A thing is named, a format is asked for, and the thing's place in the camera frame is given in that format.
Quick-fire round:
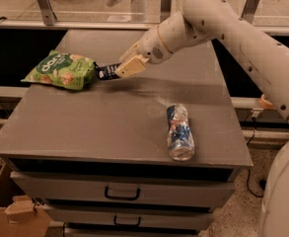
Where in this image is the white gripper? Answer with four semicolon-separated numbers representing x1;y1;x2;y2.
115;27;172;78

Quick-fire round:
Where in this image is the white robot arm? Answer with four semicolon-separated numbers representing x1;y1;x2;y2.
115;0;289;237

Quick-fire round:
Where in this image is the green rice chip bag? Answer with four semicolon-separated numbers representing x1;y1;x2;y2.
23;50;97;91

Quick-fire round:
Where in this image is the crushed clear plastic bottle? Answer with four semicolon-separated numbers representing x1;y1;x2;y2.
167;104;194;161

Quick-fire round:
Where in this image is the grey drawer cabinet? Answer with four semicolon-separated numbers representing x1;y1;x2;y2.
0;43;252;237

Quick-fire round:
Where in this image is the brown cardboard box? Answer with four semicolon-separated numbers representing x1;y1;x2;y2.
0;165;51;237

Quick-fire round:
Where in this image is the middle metal bracket post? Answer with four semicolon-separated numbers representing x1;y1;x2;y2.
160;0;172;22

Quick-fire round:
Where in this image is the metal bracket post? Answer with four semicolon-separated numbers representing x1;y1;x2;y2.
37;0;56;26
241;0;260;24
160;0;172;22

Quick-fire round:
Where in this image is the left metal bracket post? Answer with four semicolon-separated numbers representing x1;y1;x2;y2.
37;0;56;26

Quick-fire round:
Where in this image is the right metal bracket post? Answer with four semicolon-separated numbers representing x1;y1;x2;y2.
241;0;260;24

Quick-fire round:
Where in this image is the top drawer black handle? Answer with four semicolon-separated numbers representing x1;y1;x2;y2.
104;187;141;201

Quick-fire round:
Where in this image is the drawer black handle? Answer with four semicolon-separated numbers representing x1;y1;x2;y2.
113;215;142;227
104;187;141;201

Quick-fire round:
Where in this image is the black power adapter with cable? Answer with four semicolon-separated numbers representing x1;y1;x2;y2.
246;116;268;198

